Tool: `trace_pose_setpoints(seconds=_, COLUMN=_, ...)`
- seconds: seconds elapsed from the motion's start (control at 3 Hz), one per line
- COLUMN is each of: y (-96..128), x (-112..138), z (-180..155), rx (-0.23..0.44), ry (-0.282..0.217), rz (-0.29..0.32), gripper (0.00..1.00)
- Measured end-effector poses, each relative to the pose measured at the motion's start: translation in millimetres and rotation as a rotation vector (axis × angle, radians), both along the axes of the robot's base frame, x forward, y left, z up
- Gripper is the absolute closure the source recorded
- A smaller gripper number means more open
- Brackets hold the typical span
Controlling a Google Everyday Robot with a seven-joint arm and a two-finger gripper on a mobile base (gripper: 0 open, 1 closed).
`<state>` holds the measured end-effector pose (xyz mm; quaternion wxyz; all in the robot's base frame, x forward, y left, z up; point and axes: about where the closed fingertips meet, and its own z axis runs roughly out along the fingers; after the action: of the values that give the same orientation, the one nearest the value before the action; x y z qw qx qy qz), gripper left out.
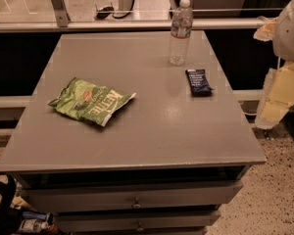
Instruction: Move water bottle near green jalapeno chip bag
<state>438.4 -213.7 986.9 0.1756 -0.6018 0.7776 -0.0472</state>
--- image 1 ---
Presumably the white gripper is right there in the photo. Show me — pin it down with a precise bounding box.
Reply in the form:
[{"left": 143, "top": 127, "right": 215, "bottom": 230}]
[{"left": 253, "top": 0, "right": 294, "bottom": 129}]

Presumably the clear plastic water bottle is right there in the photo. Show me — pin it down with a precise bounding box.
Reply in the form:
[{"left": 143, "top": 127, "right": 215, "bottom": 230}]
[{"left": 169, "top": 0, "right": 193, "bottom": 66}]

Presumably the green jalapeno chip bag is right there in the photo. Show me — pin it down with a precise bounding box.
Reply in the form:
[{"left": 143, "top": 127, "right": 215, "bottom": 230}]
[{"left": 48, "top": 77, "right": 136, "bottom": 127}]

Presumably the small bottle on floor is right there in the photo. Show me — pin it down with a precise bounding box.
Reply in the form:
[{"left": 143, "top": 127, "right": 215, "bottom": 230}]
[{"left": 17, "top": 219, "right": 50, "bottom": 233}]

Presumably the dark blue snack bar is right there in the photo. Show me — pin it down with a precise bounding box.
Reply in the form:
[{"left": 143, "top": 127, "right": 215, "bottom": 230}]
[{"left": 185, "top": 70, "right": 213, "bottom": 96}]

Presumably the grey drawer cabinet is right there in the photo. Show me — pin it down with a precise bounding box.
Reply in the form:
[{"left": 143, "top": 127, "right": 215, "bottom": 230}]
[{"left": 0, "top": 30, "right": 266, "bottom": 235}]

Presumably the black object behind glass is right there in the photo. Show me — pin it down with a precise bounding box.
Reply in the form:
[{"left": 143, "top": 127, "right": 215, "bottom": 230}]
[{"left": 95, "top": 4, "right": 115, "bottom": 20}]

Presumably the top drawer knob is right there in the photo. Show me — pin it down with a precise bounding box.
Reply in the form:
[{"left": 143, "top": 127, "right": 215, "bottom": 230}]
[{"left": 131, "top": 198, "right": 142, "bottom": 210}]

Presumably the drawer knob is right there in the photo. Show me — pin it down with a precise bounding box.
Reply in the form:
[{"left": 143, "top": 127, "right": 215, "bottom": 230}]
[
  {"left": 136, "top": 223, "right": 144, "bottom": 232},
  {"left": 131, "top": 198, "right": 142, "bottom": 210}
]

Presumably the lower drawer knob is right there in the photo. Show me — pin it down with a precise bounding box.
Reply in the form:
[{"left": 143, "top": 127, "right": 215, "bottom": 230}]
[{"left": 136, "top": 223, "right": 144, "bottom": 232}]

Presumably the metal railing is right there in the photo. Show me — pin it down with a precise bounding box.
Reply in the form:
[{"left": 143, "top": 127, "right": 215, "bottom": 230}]
[{"left": 0, "top": 0, "right": 294, "bottom": 34}]

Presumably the black bag with strap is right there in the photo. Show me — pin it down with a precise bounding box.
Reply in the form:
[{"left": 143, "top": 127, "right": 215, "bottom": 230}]
[{"left": 0, "top": 175, "right": 22, "bottom": 235}]

